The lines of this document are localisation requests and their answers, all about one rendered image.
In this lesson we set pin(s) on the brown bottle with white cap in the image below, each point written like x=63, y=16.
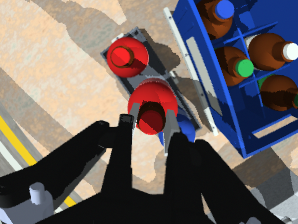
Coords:
x=267, y=50

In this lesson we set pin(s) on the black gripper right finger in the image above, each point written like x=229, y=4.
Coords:
x=228, y=199

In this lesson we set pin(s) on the brown bottle with blue cap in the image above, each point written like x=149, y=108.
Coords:
x=214, y=16

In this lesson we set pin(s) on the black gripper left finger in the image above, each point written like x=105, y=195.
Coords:
x=27, y=196

